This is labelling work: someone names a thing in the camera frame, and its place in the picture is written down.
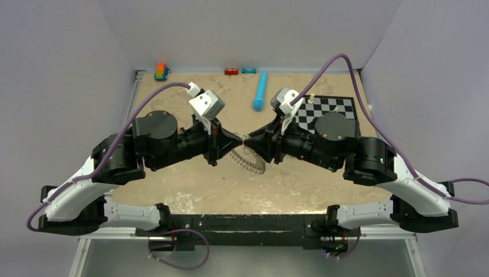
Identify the white chess pawn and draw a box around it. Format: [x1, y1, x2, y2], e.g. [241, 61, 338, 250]
[307, 93, 315, 104]

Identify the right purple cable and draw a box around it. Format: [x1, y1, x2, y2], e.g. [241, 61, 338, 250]
[292, 53, 489, 205]

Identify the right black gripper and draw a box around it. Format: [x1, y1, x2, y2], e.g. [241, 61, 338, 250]
[243, 113, 338, 173]

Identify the blue cylinder tube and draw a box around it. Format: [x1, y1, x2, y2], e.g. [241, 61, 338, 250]
[253, 71, 268, 111]

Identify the black front rail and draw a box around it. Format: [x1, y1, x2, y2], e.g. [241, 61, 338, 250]
[135, 214, 360, 251]

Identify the teal toy brick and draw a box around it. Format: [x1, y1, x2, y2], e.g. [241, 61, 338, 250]
[241, 68, 257, 74]

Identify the black white chessboard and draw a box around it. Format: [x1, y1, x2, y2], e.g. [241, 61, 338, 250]
[295, 94, 358, 133]

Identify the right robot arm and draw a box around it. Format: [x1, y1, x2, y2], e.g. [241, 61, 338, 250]
[244, 112, 459, 235]

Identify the metal disc with keyrings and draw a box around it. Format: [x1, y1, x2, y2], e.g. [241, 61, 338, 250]
[230, 144, 266, 175]

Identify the blue orange toy car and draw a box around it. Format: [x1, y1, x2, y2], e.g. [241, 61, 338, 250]
[154, 63, 170, 81]

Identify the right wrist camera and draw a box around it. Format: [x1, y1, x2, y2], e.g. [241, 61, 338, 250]
[270, 87, 304, 135]

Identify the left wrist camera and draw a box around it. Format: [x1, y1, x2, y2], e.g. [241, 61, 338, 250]
[186, 82, 225, 135]

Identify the purple cable loop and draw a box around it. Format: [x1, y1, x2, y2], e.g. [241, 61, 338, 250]
[148, 228, 211, 271]

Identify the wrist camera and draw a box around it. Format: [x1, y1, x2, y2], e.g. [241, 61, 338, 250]
[186, 82, 225, 135]
[270, 87, 304, 135]

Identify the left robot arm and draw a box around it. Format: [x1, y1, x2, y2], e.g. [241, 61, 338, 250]
[37, 110, 242, 236]

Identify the red toy brick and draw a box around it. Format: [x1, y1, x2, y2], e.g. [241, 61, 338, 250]
[224, 68, 239, 76]

